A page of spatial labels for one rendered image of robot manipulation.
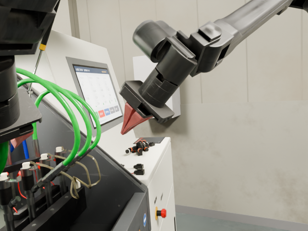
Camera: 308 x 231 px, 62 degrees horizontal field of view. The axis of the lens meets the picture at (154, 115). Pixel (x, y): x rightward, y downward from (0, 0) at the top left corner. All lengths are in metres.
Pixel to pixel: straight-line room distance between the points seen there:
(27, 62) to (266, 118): 1.86
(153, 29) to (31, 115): 0.25
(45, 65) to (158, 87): 0.62
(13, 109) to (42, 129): 0.60
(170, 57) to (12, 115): 0.26
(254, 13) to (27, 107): 0.48
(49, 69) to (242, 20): 0.68
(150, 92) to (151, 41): 0.09
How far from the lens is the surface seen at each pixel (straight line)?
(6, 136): 0.42
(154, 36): 0.48
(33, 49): 0.35
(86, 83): 1.20
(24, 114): 0.42
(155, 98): 0.46
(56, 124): 0.96
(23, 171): 0.76
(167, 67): 0.45
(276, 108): 2.32
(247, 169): 2.45
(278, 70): 2.32
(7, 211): 0.72
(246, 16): 0.60
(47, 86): 0.68
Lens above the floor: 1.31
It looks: 7 degrees down
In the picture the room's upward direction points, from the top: 4 degrees counter-clockwise
